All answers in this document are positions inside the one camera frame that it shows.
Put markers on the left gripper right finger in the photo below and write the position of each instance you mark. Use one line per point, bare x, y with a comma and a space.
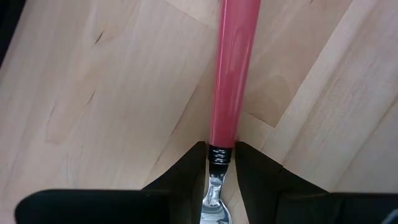
311, 211

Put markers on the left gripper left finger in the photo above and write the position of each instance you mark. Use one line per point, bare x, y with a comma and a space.
124, 208

